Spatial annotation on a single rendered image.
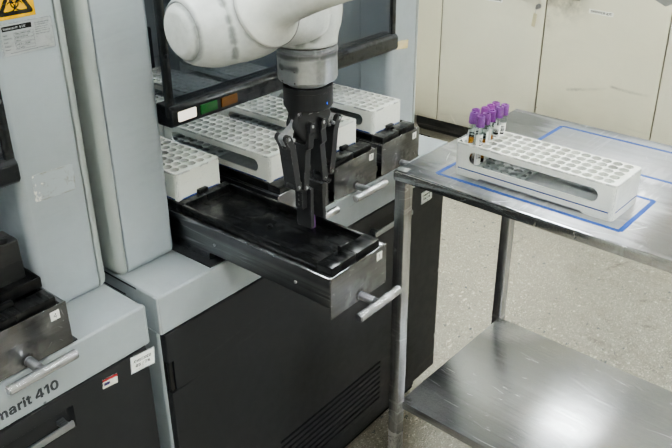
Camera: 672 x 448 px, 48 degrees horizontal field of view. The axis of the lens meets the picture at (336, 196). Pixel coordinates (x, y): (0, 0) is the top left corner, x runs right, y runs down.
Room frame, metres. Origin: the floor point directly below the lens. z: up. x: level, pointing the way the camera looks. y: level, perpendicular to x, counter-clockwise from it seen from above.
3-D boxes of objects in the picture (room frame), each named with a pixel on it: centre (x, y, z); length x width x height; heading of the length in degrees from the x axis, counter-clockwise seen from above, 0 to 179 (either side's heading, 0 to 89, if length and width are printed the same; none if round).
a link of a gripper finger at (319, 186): (1.10, 0.03, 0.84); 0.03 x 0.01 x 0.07; 50
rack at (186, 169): (1.29, 0.35, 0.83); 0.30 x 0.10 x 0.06; 50
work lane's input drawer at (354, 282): (1.17, 0.21, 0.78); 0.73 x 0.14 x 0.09; 50
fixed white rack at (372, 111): (1.60, 0.00, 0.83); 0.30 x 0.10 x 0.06; 50
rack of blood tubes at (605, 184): (1.19, -0.36, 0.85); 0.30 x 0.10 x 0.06; 48
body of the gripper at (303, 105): (1.09, 0.04, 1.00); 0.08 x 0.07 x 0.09; 140
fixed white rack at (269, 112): (1.48, 0.10, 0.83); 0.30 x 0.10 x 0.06; 50
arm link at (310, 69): (1.09, 0.04, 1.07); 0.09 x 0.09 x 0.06
